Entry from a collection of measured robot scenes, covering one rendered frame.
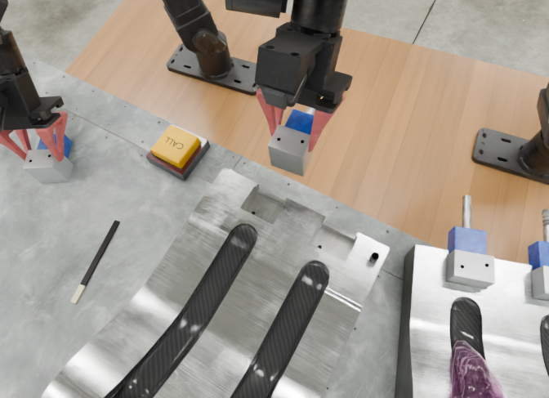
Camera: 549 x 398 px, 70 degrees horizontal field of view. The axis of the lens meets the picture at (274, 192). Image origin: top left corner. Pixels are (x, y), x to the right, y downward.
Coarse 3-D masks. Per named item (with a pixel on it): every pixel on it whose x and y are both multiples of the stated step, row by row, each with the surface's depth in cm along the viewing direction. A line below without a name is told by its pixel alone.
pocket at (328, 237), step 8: (320, 224) 54; (328, 224) 54; (320, 232) 55; (328, 232) 55; (336, 232) 55; (344, 232) 54; (312, 240) 54; (320, 240) 55; (328, 240) 54; (336, 240) 54; (344, 240) 54; (352, 240) 54; (320, 248) 55; (328, 248) 54; (336, 248) 54; (344, 248) 54; (336, 256) 53; (344, 256) 53
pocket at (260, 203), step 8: (256, 192) 58; (264, 192) 57; (248, 200) 56; (256, 200) 58; (264, 200) 58; (272, 200) 57; (280, 200) 56; (248, 208) 57; (256, 208) 57; (264, 208) 57; (272, 208) 57; (280, 208) 57; (264, 216) 57; (272, 216) 57; (272, 224) 56
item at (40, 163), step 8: (64, 136) 68; (40, 144) 67; (56, 144) 67; (64, 144) 68; (32, 152) 65; (40, 152) 65; (48, 152) 65; (64, 152) 68; (32, 160) 64; (40, 160) 64; (48, 160) 64; (56, 160) 65; (64, 160) 67; (24, 168) 64; (32, 168) 64; (40, 168) 64; (48, 168) 64; (56, 168) 65; (64, 168) 67; (72, 168) 69; (40, 176) 66; (48, 176) 66; (56, 176) 66; (64, 176) 67
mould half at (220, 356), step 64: (192, 256) 52; (256, 256) 52; (320, 256) 51; (384, 256) 50; (128, 320) 48; (256, 320) 48; (320, 320) 48; (64, 384) 42; (192, 384) 43; (320, 384) 45
